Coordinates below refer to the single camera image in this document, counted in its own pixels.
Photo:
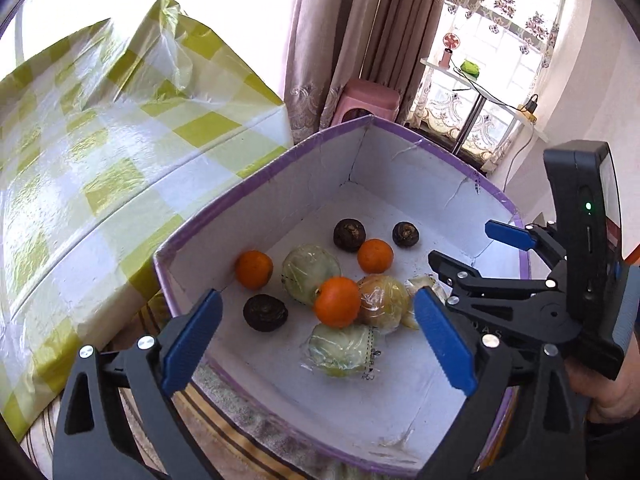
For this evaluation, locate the orange mandarin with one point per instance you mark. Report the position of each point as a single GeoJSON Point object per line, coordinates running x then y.
{"type": "Point", "coordinates": [254, 269]}
{"type": "Point", "coordinates": [337, 302]}
{"type": "Point", "coordinates": [375, 255]}

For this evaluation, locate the striped towel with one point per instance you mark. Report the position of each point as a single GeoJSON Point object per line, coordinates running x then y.
{"type": "Point", "coordinates": [225, 440]}

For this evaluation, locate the small green object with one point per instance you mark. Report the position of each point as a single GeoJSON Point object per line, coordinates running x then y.
{"type": "Point", "coordinates": [470, 67]}

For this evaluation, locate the plastic-wrapped yellow pear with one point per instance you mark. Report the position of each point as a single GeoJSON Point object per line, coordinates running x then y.
{"type": "Point", "coordinates": [382, 305]}

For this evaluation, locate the plastic-wrapped tan pear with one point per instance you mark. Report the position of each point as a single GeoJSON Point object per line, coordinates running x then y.
{"type": "Point", "coordinates": [422, 282]}

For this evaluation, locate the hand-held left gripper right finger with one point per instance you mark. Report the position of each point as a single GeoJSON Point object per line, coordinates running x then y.
{"type": "Point", "coordinates": [445, 340]}

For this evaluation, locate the white side table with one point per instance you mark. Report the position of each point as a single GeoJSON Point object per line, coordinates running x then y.
{"type": "Point", "coordinates": [500, 96]}

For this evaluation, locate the purple-rimmed white cardboard box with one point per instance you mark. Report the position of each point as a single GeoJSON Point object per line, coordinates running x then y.
{"type": "Point", "coordinates": [400, 170]}

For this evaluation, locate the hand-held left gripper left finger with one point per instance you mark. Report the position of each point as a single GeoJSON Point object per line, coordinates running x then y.
{"type": "Point", "coordinates": [192, 340]}

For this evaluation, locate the white lace curtain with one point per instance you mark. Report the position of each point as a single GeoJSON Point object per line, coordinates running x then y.
{"type": "Point", "coordinates": [500, 5]}

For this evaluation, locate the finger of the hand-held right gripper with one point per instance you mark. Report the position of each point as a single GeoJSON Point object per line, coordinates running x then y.
{"type": "Point", "coordinates": [507, 234]}
{"type": "Point", "coordinates": [465, 277]}

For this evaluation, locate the small pink fan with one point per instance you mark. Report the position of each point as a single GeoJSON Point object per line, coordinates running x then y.
{"type": "Point", "coordinates": [449, 47]}

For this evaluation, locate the pink plastic stool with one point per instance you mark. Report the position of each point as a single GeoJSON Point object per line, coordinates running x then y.
{"type": "Point", "coordinates": [367, 95]}

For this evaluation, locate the plastic-wrapped green fruit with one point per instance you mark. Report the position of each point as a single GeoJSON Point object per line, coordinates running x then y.
{"type": "Point", "coordinates": [342, 350]}
{"type": "Point", "coordinates": [307, 270]}

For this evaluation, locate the person's right hand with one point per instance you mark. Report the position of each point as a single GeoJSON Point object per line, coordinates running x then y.
{"type": "Point", "coordinates": [605, 400]}

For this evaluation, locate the yellow checked plastic tablecloth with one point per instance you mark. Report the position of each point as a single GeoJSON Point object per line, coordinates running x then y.
{"type": "Point", "coordinates": [100, 160]}

